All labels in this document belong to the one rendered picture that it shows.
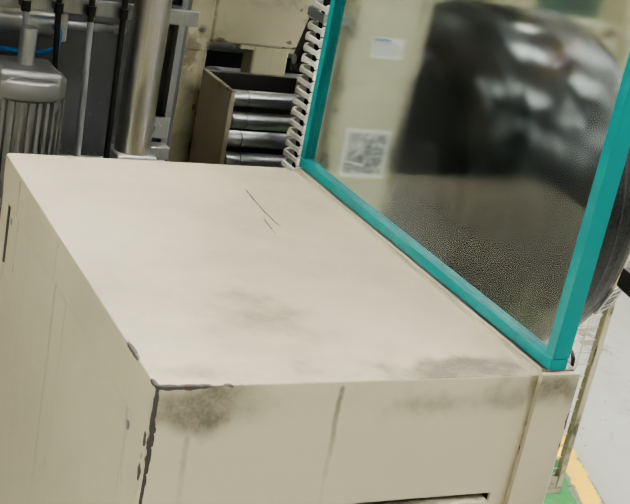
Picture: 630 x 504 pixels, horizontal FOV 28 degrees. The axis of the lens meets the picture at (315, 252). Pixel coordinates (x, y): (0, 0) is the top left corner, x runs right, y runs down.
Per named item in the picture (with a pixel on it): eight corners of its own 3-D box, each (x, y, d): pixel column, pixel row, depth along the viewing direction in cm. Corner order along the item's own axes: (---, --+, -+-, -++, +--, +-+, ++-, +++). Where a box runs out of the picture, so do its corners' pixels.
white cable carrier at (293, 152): (266, 315, 191) (326, 5, 175) (254, 301, 195) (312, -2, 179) (292, 314, 193) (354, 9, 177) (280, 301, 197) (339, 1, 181)
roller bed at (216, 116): (204, 250, 226) (231, 90, 216) (177, 220, 238) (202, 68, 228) (302, 252, 235) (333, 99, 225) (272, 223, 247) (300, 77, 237)
